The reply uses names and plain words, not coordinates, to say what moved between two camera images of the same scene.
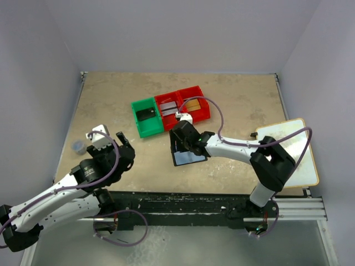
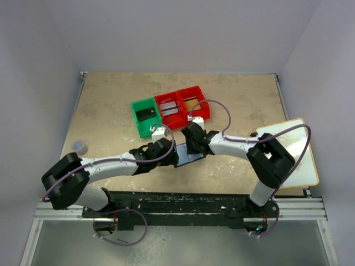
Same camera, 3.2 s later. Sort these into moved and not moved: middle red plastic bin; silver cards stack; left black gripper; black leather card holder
Moved: left black gripper
Not moved: silver cards stack; black leather card holder; middle red plastic bin
